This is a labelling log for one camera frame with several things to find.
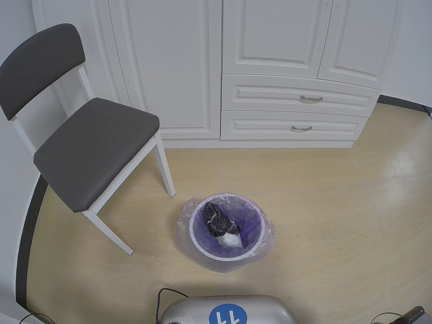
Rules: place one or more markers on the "white wardrobe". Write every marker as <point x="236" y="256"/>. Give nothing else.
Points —
<point x="270" y="29"/>

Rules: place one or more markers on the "purple plastic bag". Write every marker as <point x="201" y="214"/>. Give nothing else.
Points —
<point x="249" y="228"/>

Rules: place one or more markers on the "black plastic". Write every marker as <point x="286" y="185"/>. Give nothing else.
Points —
<point x="217" y="219"/>

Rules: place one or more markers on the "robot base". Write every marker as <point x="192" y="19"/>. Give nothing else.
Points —
<point x="229" y="309"/>

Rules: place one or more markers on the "white chair with grey cushions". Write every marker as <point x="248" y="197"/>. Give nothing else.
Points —
<point x="101" y="130"/>

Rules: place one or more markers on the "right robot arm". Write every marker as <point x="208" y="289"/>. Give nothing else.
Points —
<point x="413" y="312"/>

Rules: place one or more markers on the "white trash bin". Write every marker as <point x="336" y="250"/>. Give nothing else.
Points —
<point x="222" y="255"/>

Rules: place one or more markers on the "white printed wrapper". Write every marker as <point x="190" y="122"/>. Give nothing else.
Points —
<point x="233" y="241"/>

